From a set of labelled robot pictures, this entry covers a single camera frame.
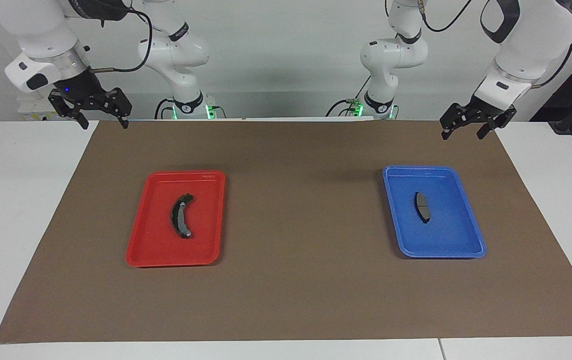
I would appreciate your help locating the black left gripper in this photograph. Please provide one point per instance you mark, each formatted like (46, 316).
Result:
(488, 111)

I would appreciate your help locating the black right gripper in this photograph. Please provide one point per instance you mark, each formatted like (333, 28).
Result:
(83, 90)

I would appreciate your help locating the short grey brake pad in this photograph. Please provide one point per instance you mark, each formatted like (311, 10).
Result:
(422, 206)

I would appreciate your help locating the long curved brake pad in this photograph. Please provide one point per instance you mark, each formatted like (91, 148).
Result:
(180, 215)

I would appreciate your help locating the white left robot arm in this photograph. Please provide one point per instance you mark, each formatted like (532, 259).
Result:
(531, 40)

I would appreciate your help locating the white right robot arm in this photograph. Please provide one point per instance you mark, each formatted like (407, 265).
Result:
(40, 30)

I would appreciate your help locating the blue plastic tray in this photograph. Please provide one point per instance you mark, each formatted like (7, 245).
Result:
(451, 230)

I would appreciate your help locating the red plastic tray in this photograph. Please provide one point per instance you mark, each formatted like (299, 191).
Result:
(200, 225)

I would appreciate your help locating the brown paper table mat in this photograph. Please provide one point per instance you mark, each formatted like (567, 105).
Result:
(296, 290)

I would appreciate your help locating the white wall socket box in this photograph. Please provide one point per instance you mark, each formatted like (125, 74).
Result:
(40, 109)

